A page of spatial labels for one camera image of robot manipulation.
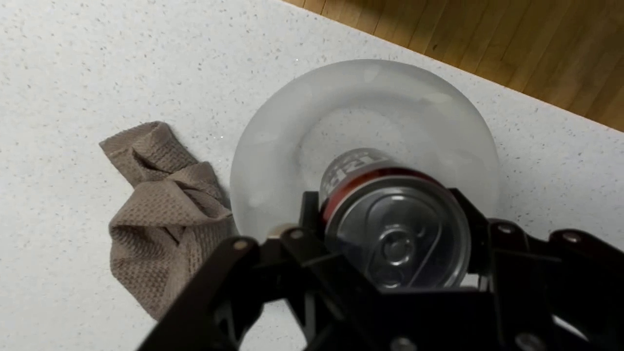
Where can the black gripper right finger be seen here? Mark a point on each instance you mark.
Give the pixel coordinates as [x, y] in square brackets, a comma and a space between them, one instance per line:
[552, 293]

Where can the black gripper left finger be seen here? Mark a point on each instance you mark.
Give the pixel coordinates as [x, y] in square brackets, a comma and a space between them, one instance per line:
[260, 293]

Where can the brown dr pepper can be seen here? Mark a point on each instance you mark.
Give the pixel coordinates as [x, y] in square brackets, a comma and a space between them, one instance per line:
[396, 241]

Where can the clear plastic bowl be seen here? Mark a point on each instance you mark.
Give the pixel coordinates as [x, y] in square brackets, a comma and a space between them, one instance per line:
[363, 104]

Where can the brown crumpled cloth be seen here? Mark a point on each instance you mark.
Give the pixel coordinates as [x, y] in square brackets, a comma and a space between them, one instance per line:
[162, 227]

